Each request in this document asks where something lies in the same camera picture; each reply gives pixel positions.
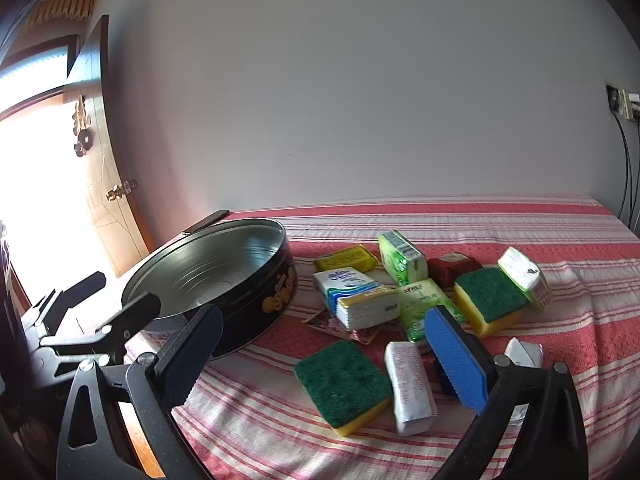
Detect gold door ornament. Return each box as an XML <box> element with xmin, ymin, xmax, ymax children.
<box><xmin>71</xmin><ymin>94</ymin><xmax>95</xmax><ymax>156</ymax></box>

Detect wooden door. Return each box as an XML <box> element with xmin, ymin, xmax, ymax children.
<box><xmin>65</xmin><ymin>14</ymin><xmax>154</xmax><ymax>279</ymax></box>

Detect green yellow sponge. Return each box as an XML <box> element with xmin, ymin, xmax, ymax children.
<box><xmin>453</xmin><ymin>267</ymin><xmax>529</xmax><ymax>339</ymax></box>
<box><xmin>293</xmin><ymin>339</ymin><xmax>394</xmax><ymax>437</ymax></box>

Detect dark red packet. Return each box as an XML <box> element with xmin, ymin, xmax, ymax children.
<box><xmin>427</xmin><ymin>253</ymin><xmax>482</xmax><ymax>287</ymax></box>

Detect round black gold-print tin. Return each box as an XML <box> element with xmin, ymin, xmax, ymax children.
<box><xmin>121</xmin><ymin>217</ymin><xmax>298</xmax><ymax>360</ymax></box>

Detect green leaf print tissue pack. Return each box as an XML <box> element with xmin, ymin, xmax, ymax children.
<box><xmin>378</xmin><ymin>230</ymin><xmax>429</xmax><ymax>286</ymax></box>

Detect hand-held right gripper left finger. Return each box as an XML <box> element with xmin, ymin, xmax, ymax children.
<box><xmin>56</xmin><ymin>304</ymin><xmax>224</xmax><ymax>480</ymax></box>

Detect white green tissue pack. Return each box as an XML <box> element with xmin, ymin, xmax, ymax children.
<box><xmin>397</xmin><ymin>278</ymin><xmax>469</xmax><ymax>347</ymax></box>

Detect wooden furniture frame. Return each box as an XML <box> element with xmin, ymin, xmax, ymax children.
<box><xmin>117</xmin><ymin>400</ymin><xmax>166</xmax><ymax>480</ymax></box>

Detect blue white tissue pack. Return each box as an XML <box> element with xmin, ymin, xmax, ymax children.
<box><xmin>313</xmin><ymin>268</ymin><xmax>401</xmax><ymax>332</ymax></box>

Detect black cable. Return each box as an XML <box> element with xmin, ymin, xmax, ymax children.
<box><xmin>611</xmin><ymin>109</ymin><xmax>635</xmax><ymax>221</ymax></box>
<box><xmin>628</xmin><ymin>124</ymin><xmax>640</xmax><ymax>227</ymax></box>

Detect yellow snack packet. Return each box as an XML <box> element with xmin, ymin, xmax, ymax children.
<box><xmin>314</xmin><ymin>243</ymin><xmax>380</xmax><ymax>274</ymax></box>

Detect black smartphone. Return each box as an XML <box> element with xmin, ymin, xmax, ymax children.
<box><xmin>181</xmin><ymin>210</ymin><xmax>231</xmax><ymax>235</ymax></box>

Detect white wall socket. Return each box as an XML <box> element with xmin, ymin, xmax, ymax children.
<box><xmin>619</xmin><ymin>88</ymin><xmax>640</xmax><ymax>121</ymax></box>

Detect yellow fringed valance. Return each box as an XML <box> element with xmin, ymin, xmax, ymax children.
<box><xmin>27</xmin><ymin>0</ymin><xmax>97</xmax><ymax>32</ymax></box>

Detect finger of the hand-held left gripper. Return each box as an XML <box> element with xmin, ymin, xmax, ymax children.
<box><xmin>40</xmin><ymin>291</ymin><xmax>162</xmax><ymax>366</ymax></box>
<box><xmin>29</xmin><ymin>271</ymin><xmax>107</xmax><ymax>333</ymax></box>

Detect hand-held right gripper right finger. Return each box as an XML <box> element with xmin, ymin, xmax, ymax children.
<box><xmin>424</xmin><ymin>304</ymin><xmax>590</xmax><ymax>480</ymax></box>

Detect red striped cloth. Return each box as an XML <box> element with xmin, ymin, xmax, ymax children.
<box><xmin>122</xmin><ymin>192</ymin><xmax>640</xmax><ymax>480</ymax></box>

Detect brown flat wrapper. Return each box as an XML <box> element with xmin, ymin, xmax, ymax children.
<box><xmin>304</xmin><ymin>307</ymin><xmax>382</xmax><ymax>346</ymax></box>

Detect green tissue pack beige label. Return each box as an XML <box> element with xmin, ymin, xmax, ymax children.
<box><xmin>498</xmin><ymin>246</ymin><xmax>554</xmax><ymax>312</ymax></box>

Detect white paper packet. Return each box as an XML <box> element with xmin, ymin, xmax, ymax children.
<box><xmin>504</xmin><ymin>337</ymin><xmax>545</xmax><ymax>427</ymax></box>
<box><xmin>384</xmin><ymin>341</ymin><xmax>439</xmax><ymax>437</ymax></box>

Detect brass door handle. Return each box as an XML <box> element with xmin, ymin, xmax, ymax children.
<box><xmin>105</xmin><ymin>178</ymin><xmax>139</xmax><ymax>202</ymax></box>

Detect dark framed transom window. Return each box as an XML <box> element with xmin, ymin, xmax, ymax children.
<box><xmin>0</xmin><ymin>35</ymin><xmax>82</xmax><ymax>113</ymax></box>

